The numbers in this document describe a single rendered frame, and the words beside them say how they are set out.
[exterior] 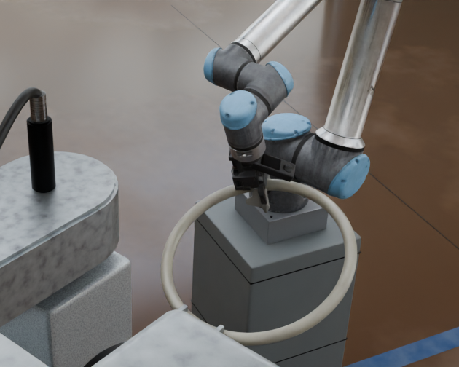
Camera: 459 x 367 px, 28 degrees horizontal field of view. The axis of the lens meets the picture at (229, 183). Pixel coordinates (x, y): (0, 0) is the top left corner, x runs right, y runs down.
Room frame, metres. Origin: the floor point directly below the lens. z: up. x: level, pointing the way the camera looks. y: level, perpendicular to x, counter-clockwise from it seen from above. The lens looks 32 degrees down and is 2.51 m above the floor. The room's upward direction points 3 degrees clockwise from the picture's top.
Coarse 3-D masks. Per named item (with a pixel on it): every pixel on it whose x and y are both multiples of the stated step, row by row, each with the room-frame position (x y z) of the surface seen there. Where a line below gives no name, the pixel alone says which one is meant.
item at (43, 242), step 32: (64, 160) 1.37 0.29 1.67; (96, 160) 1.38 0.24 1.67; (0, 192) 1.26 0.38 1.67; (32, 192) 1.26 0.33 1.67; (64, 192) 1.27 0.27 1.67; (96, 192) 1.28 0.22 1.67; (0, 224) 1.17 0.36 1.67; (32, 224) 1.17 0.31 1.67; (64, 224) 1.18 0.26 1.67; (96, 224) 1.23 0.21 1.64; (0, 256) 1.09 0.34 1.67; (32, 256) 1.12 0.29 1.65; (64, 256) 1.17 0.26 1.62; (96, 256) 1.22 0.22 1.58; (0, 288) 1.06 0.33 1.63; (32, 288) 1.11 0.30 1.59; (0, 320) 1.06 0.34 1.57
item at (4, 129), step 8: (32, 88) 1.26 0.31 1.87; (24, 96) 1.23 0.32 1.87; (32, 96) 1.24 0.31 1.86; (16, 104) 1.21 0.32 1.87; (24, 104) 1.22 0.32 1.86; (8, 112) 1.19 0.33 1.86; (16, 112) 1.20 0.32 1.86; (8, 120) 1.18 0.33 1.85; (0, 128) 1.17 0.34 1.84; (8, 128) 1.17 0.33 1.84; (0, 136) 1.16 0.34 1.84; (0, 144) 1.15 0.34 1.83
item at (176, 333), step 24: (168, 312) 0.51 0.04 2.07; (144, 336) 0.48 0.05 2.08; (168, 336) 0.48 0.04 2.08; (192, 336) 0.48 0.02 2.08; (216, 336) 0.48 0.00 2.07; (96, 360) 0.48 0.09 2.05; (120, 360) 0.45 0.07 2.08; (144, 360) 0.46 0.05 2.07; (168, 360) 0.46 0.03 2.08; (192, 360) 0.46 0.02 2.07; (216, 360) 0.46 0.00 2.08; (240, 360) 0.46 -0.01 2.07; (264, 360) 0.47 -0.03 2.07
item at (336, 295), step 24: (216, 192) 2.01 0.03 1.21; (240, 192) 2.01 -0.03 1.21; (312, 192) 1.97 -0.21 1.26; (192, 216) 1.95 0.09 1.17; (336, 216) 1.89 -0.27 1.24; (168, 240) 1.88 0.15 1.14; (168, 264) 1.81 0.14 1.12; (168, 288) 1.74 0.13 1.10; (336, 288) 1.68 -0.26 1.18; (312, 312) 1.63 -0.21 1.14; (240, 336) 1.59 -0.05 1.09; (264, 336) 1.58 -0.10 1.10; (288, 336) 1.59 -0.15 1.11
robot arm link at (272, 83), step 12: (240, 72) 2.06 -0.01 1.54; (252, 72) 2.05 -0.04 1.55; (264, 72) 2.04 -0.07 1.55; (276, 72) 2.04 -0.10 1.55; (288, 72) 2.05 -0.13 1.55; (240, 84) 2.04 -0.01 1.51; (252, 84) 2.01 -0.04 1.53; (264, 84) 2.00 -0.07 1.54; (276, 84) 2.01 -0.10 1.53; (288, 84) 2.03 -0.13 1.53; (264, 96) 1.98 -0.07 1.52; (276, 96) 2.00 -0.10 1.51
